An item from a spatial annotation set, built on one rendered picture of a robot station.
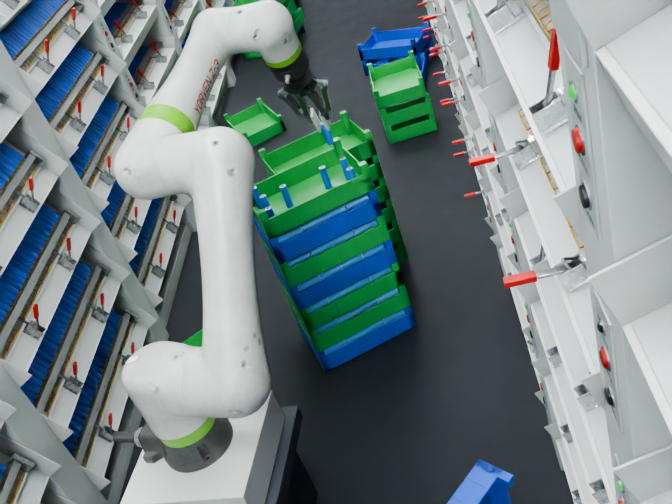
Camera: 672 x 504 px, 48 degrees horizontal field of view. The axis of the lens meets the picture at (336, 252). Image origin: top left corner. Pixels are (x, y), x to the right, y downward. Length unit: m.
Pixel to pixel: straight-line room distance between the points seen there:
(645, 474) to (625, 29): 0.37
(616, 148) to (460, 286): 1.88
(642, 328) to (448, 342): 1.64
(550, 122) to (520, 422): 1.26
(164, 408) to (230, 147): 0.49
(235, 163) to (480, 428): 0.94
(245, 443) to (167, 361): 0.26
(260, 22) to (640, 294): 1.29
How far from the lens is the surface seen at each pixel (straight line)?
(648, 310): 0.54
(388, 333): 2.19
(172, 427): 1.51
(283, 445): 1.67
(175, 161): 1.40
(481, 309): 2.22
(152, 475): 1.64
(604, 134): 0.45
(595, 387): 0.72
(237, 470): 1.54
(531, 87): 0.83
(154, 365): 1.46
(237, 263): 1.36
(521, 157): 1.07
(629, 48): 0.41
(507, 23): 0.99
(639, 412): 0.61
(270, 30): 1.69
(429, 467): 1.88
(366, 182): 1.92
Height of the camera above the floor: 1.47
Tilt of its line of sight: 34 degrees down
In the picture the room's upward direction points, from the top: 20 degrees counter-clockwise
